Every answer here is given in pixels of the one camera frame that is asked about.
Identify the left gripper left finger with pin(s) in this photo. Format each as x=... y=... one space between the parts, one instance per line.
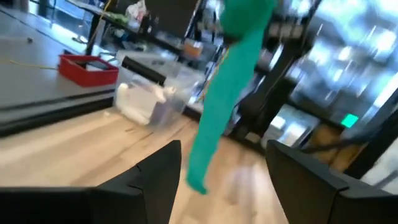
x=149 y=193

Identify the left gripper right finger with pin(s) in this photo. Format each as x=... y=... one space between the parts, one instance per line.
x=311 y=193

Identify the green elastic bandage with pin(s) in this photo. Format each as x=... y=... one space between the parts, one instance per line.
x=230 y=93

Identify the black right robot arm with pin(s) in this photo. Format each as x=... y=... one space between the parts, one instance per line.
x=273 y=87

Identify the brown cardboard box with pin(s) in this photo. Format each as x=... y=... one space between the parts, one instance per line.
x=342 y=161

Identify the green lit sign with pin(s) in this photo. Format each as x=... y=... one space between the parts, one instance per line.
x=349 y=120

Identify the clear plastic storage container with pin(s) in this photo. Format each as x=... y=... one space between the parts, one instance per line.
x=140 y=102

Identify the red plastic bin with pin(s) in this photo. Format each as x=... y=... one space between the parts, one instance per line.
x=87 y=77

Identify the orange container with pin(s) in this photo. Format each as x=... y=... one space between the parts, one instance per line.
x=192 y=48

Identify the grey side table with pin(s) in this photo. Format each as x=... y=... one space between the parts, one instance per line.
x=31 y=87

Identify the black cluttered desk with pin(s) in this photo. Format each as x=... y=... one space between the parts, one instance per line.
x=93 y=31

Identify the white plastic bag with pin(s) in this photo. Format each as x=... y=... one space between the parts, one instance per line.
x=136 y=11

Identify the black frame post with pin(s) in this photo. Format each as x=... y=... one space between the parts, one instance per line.
x=373 y=146

